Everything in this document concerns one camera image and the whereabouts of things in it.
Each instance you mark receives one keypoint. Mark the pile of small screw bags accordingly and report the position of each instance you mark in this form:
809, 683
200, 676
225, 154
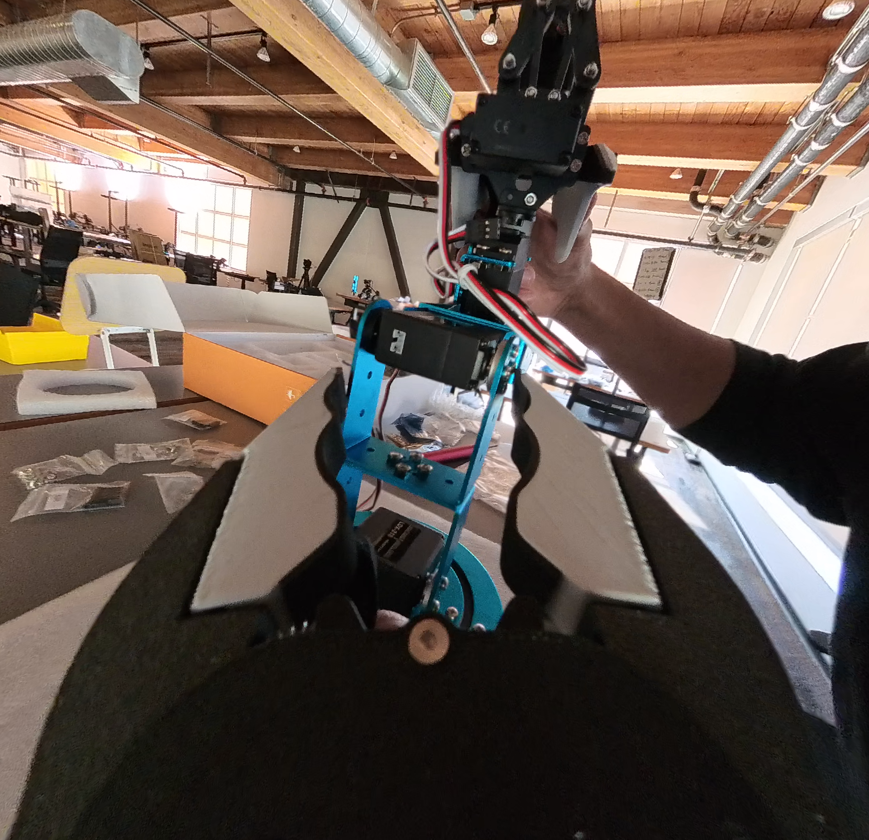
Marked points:
68, 497

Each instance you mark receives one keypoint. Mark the flat silver duct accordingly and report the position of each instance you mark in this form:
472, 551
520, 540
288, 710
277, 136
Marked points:
68, 52

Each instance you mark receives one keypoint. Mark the wall whiteboard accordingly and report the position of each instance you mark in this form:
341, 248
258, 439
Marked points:
655, 273

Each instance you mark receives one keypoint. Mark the person's right hand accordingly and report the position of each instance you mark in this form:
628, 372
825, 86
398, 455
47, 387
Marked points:
557, 287

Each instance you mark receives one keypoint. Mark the beige wooden chair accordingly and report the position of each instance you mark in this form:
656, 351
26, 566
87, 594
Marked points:
122, 270

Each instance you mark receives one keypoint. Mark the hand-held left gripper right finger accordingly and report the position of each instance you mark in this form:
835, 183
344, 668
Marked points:
584, 514

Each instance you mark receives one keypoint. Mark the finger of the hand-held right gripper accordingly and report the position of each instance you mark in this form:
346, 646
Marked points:
570, 222
465, 205

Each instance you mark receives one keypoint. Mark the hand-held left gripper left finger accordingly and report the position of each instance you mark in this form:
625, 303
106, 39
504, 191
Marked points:
271, 514

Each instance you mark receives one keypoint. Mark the ceiling spot lamp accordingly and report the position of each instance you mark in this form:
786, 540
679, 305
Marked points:
490, 33
263, 51

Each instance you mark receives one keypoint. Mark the black office chair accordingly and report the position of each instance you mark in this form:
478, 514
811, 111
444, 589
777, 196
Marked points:
607, 412

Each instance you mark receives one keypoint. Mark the silver spiral ventilation duct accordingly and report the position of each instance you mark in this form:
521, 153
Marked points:
353, 18

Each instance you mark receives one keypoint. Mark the silver ceiling pipes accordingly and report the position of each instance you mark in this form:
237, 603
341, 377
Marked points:
801, 120

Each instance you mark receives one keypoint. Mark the grey desk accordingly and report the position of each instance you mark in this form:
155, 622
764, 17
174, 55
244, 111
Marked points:
68, 555

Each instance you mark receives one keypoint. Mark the red metal cylinder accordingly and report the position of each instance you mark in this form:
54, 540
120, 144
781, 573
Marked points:
451, 454

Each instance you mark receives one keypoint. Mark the yellow plastic tray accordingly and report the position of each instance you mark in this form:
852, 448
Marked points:
34, 348

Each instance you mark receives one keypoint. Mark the person's black shirt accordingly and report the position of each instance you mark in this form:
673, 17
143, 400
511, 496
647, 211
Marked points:
801, 419

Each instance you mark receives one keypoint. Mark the blue toy robot arm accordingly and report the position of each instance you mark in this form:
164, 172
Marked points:
523, 134

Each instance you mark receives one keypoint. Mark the orange white cardboard box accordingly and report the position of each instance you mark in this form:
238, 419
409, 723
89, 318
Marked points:
231, 378

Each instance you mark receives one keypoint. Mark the person's right forearm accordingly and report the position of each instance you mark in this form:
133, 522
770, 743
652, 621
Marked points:
645, 358

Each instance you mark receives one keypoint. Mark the white foam frame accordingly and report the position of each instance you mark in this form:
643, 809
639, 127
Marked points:
41, 399

